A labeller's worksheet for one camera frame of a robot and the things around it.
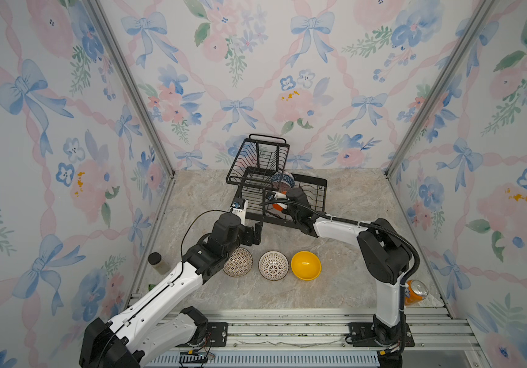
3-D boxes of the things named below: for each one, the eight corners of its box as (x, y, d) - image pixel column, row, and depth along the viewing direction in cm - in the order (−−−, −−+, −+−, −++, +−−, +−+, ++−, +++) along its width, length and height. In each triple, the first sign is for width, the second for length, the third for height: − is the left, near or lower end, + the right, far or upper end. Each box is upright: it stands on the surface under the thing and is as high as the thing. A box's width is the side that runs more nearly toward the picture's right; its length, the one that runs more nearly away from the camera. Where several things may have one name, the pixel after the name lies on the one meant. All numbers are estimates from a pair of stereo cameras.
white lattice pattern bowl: (270, 287, 86) (270, 282, 82) (255, 266, 91) (254, 260, 87) (291, 270, 90) (293, 265, 85) (276, 251, 95) (276, 245, 91)
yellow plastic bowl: (291, 282, 87) (293, 277, 83) (290, 257, 93) (291, 251, 89) (321, 282, 87) (324, 277, 83) (317, 257, 93) (319, 251, 89)
